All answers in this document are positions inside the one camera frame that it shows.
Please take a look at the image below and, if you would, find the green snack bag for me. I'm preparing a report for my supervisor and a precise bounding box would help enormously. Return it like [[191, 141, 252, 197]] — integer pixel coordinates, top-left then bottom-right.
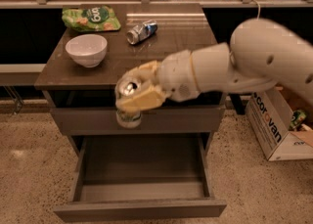
[[62, 5, 121, 32]]

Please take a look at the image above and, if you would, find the white bowl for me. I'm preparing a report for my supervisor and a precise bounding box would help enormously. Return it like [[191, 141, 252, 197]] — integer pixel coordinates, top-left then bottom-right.
[[66, 34, 108, 67]]

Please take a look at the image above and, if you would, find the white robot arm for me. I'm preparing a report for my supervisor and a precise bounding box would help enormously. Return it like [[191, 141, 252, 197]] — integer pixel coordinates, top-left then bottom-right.
[[115, 19, 313, 114]]

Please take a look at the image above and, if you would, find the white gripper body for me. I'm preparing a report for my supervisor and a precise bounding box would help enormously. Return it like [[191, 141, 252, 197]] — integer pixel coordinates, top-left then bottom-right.
[[156, 50, 200, 102]]

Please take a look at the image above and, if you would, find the top drawer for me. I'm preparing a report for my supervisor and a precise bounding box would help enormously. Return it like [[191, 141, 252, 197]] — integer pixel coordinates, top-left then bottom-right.
[[50, 90, 225, 136]]

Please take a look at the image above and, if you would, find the green 7up can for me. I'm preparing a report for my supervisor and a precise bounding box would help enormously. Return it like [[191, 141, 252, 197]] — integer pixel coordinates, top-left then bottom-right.
[[114, 77, 142, 128]]

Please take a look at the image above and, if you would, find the cardboard box with lettering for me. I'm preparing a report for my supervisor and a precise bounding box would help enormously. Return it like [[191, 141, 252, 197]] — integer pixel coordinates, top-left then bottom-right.
[[246, 88, 313, 161]]

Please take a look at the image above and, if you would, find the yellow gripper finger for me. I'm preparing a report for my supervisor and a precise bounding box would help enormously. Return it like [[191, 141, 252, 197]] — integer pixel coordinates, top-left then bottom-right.
[[123, 61, 160, 82], [115, 84, 167, 113]]

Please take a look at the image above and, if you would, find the white cable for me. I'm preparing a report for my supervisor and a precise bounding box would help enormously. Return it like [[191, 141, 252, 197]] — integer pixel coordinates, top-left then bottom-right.
[[252, 0, 262, 20]]

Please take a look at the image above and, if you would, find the green can in box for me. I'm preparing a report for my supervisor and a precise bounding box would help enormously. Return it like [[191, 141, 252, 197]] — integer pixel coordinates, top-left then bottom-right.
[[290, 110, 307, 131]]

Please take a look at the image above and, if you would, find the grey drawer cabinet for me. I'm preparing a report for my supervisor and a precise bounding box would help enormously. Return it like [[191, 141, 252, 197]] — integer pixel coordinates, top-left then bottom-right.
[[35, 3, 216, 153]]

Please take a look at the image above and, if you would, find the crushed silver blue can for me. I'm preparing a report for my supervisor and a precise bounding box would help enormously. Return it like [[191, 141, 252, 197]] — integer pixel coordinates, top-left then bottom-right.
[[126, 20, 157, 45]]

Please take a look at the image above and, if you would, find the open middle drawer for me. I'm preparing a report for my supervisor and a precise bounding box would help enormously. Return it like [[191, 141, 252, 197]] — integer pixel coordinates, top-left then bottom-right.
[[54, 134, 226, 222]]

